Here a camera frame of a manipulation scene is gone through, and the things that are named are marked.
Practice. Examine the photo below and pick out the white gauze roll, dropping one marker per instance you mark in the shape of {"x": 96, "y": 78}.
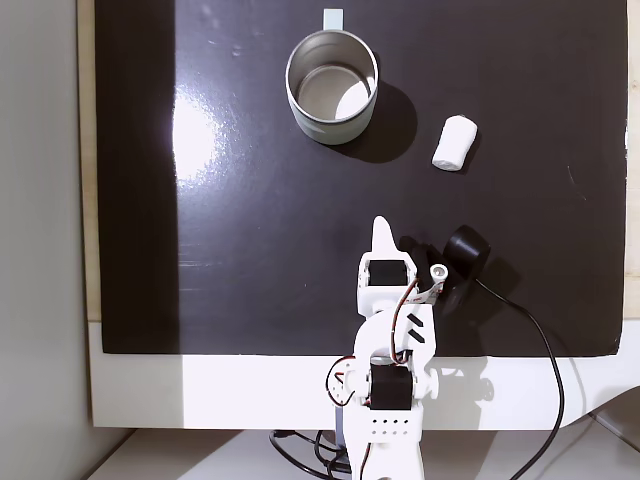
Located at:
{"x": 454, "y": 144}

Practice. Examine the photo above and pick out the black oval webcam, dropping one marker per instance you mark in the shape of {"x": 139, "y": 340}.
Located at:
{"x": 467, "y": 247}

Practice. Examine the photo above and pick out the mint green steel mug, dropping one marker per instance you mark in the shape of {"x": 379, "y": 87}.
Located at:
{"x": 306, "y": 122}

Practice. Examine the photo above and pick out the black table mat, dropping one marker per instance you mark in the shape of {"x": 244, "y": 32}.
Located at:
{"x": 240, "y": 250}

